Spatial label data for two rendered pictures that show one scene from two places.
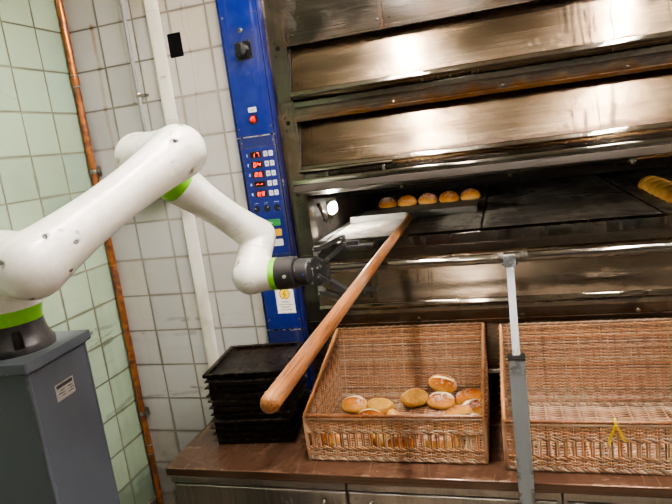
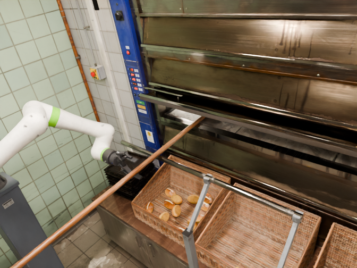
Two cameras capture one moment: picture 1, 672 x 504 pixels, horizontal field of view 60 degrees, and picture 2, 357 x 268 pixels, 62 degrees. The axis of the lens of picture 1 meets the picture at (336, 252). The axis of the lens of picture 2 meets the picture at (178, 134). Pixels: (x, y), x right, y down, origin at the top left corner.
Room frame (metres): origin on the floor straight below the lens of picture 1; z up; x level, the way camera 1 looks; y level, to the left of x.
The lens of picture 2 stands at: (0.47, -0.97, 2.21)
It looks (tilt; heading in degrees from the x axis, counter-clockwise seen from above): 31 degrees down; 29
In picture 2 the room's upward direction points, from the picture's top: 10 degrees counter-clockwise
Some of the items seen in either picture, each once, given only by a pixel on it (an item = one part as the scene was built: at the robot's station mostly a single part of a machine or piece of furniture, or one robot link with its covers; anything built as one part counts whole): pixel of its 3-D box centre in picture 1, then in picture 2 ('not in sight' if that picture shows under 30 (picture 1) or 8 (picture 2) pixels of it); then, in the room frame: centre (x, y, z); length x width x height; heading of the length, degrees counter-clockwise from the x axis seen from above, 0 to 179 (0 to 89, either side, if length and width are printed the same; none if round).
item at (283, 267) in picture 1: (289, 272); (111, 156); (1.61, 0.14, 1.20); 0.12 x 0.06 x 0.09; 164
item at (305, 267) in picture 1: (313, 271); (118, 160); (1.58, 0.07, 1.20); 0.09 x 0.07 x 0.08; 74
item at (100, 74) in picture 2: not in sight; (97, 72); (2.29, 0.67, 1.46); 0.10 x 0.07 x 0.10; 73
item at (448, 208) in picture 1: (416, 208); not in sight; (2.68, -0.39, 1.20); 0.55 x 0.36 x 0.03; 75
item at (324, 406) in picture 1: (401, 386); (180, 198); (1.83, -0.16, 0.72); 0.56 x 0.49 x 0.28; 74
